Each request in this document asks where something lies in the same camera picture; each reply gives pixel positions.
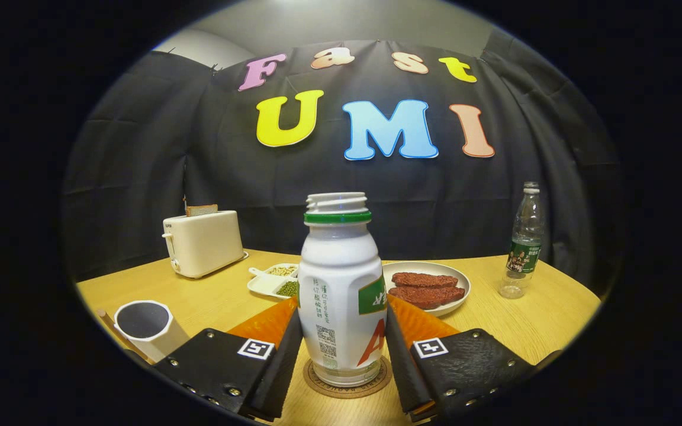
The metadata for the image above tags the round cork coaster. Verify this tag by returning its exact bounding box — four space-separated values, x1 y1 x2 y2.
303 355 393 399

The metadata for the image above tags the white divided dish with beans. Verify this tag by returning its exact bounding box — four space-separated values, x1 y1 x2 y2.
247 263 300 300

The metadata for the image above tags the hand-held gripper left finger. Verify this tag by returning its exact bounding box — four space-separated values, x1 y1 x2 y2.
153 297 304 422

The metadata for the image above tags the brown meat slice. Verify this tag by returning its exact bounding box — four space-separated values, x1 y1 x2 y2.
391 272 459 289
388 286 466 310

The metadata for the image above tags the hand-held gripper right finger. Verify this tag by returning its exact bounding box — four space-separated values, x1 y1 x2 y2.
385 294 537 422

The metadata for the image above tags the cream toaster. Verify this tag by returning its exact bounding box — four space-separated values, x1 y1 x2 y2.
162 210 249 279

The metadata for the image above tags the wooden table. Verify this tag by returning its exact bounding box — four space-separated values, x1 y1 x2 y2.
76 248 603 426

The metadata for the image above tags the white round plate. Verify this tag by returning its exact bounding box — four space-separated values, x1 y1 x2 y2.
381 261 471 317

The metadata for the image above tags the black backdrop cloth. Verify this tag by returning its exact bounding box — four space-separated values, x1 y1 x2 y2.
60 27 626 296

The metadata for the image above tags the clear plastic water bottle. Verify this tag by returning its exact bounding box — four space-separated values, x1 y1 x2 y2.
498 182 545 299

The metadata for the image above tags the white cup with wooden handle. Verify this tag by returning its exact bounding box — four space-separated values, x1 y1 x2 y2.
97 300 191 363

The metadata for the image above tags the white juice bottle green collar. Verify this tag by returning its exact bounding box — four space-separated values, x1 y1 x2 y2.
298 192 388 388

